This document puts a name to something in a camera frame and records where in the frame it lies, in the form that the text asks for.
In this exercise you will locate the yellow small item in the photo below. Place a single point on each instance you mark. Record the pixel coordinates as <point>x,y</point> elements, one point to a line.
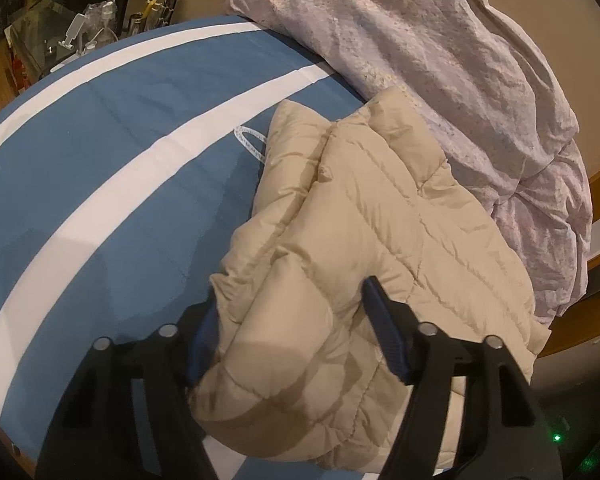
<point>151,5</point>

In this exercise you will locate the pink floral duvet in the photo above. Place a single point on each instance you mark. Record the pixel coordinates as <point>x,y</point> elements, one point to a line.
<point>455,85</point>

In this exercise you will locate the beige puffer jacket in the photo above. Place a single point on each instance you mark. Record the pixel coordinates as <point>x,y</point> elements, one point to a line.
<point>370,240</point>

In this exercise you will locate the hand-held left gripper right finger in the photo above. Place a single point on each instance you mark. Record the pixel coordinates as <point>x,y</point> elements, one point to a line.
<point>387,330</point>

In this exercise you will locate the white phone stand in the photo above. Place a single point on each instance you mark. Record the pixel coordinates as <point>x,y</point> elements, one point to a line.
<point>73,30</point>

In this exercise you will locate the bed with blue striped sheet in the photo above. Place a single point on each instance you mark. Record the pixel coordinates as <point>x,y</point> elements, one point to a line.
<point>105,160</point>

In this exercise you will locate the dark device with green light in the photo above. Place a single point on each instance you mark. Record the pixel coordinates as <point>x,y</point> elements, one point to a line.
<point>557,428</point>

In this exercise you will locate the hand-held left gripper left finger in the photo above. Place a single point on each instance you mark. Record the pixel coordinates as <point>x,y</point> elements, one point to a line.
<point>202,345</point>

